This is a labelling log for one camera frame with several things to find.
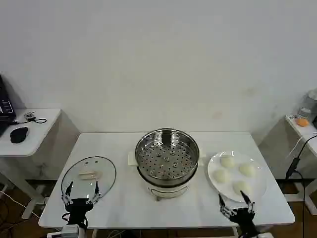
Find black power cable with adapter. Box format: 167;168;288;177
285;135;317;238

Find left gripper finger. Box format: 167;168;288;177
61;181;74;206
87;181;103;205

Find white round plate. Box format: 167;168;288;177
207;151;268;203

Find white side table rounded corner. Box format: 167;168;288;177
0;108;62;219

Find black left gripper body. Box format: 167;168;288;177
64;198;94;225

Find white work table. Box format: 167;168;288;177
38;131;296;238

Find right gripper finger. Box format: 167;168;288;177
218;194;234;221
239;190;256;215

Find round glass lid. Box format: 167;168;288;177
61;155;117;204

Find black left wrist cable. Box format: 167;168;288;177
61;211;88;230

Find perforated steel steamer basket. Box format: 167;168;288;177
135;127;201;185

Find floor cables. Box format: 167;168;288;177
0;182;42;238

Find black laptop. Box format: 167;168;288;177
0;74;17;136

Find thin white cable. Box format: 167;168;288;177
284;137;304;159

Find small grey device with cord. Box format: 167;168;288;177
12;112;48;125

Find white steamed bun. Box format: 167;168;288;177
213;169;230;183
219;155;235;169
232;180;253;196
239;163;257;178

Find white electric cooker base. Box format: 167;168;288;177
127;150;207;202

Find white side table with clutter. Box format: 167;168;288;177
284;114;317;214

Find black computer mouse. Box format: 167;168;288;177
9;126;29;144

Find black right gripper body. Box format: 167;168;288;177
229;208;259;235

